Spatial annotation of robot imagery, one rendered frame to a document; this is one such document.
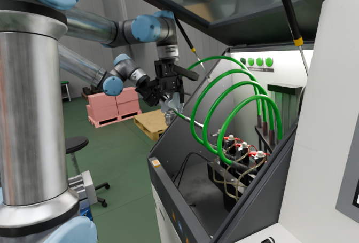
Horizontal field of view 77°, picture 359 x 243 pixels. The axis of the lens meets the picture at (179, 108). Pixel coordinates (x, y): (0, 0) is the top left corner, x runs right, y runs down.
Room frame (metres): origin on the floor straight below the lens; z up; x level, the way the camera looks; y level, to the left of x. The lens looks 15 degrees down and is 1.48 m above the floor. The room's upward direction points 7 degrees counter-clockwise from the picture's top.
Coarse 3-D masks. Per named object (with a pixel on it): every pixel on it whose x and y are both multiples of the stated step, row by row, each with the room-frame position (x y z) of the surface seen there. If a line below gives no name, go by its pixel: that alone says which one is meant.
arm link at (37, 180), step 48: (0, 0) 0.31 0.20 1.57; (48, 0) 0.33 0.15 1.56; (0, 48) 0.31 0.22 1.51; (48, 48) 0.34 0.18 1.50; (0, 96) 0.30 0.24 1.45; (48, 96) 0.32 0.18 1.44; (0, 144) 0.29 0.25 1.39; (48, 144) 0.30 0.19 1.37; (48, 192) 0.29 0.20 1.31; (0, 240) 0.25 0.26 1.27; (48, 240) 0.25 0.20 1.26; (96, 240) 0.31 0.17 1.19
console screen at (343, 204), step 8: (352, 144) 0.41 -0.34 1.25; (352, 152) 0.41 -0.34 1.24; (352, 160) 0.40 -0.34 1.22; (352, 168) 0.40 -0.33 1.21; (344, 176) 0.41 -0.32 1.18; (352, 176) 0.39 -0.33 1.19; (344, 184) 0.40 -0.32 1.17; (352, 184) 0.39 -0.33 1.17; (344, 192) 0.40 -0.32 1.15; (352, 192) 0.39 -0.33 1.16; (344, 200) 0.39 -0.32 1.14; (352, 200) 0.38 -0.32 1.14; (336, 208) 0.40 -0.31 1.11; (344, 208) 0.39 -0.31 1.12; (352, 208) 0.38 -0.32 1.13; (352, 216) 0.37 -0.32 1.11
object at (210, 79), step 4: (176, 20) 1.16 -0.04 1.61; (176, 24) 1.17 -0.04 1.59; (180, 24) 1.17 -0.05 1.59; (180, 28) 1.17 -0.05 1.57; (184, 32) 1.17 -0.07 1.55; (184, 36) 1.17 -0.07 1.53; (188, 40) 1.17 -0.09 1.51; (188, 44) 1.18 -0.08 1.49; (192, 48) 1.18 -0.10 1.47; (196, 56) 1.19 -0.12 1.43; (200, 64) 1.20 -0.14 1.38; (204, 68) 1.19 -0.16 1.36; (208, 76) 1.20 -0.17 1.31; (208, 80) 1.20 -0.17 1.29; (212, 80) 1.21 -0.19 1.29
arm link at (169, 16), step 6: (156, 12) 0.80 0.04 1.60; (162, 12) 0.79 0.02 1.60; (168, 12) 0.79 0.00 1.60; (168, 18) 0.79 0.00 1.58; (168, 24) 0.77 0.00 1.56; (174, 24) 0.81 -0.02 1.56; (174, 30) 0.80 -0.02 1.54; (168, 36) 0.78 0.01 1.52; (174, 36) 0.80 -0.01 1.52; (156, 42) 0.81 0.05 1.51; (162, 42) 0.79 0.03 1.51; (168, 42) 0.79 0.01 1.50; (174, 42) 0.80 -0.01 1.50
